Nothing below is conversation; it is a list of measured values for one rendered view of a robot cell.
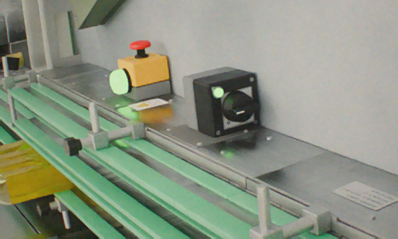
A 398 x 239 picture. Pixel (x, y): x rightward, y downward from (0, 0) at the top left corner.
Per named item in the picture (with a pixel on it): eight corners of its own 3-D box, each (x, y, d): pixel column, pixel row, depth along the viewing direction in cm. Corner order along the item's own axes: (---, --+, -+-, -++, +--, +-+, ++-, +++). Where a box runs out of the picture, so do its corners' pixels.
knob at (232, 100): (249, 117, 105) (262, 121, 102) (223, 124, 103) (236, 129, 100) (246, 87, 104) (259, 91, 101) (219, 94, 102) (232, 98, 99)
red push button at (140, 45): (127, 60, 131) (125, 42, 130) (147, 55, 133) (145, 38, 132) (136, 62, 128) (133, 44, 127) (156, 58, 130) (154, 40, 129)
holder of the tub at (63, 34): (66, 86, 190) (40, 92, 187) (52, -14, 183) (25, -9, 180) (87, 97, 176) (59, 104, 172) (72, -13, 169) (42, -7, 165)
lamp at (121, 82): (123, 89, 132) (108, 93, 131) (120, 66, 131) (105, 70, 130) (133, 94, 128) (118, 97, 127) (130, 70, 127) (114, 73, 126)
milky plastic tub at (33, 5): (61, 67, 189) (32, 74, 185) (50, -14, 183) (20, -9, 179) (83, 77, 174) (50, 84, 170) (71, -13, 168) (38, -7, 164)
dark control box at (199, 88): (234, 114, 113) (187, 127, 109) (229, 65, 111) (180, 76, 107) (264, 125, 106) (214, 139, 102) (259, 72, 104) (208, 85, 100)
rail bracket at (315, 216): (315, 221, 76) (211, 261, 70) (313, 158, 74) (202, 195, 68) (338, 232, 73) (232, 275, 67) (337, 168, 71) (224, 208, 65)
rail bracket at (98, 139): (139, 133, 116) (63, 153, 110) (133, 88, 114) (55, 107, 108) (150, 139, 112) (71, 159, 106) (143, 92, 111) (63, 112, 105)
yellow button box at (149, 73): (157, 87, 137) (121, 95, 134) (152, 48, 135) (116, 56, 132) (174, 92, 131) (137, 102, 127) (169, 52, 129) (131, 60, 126)
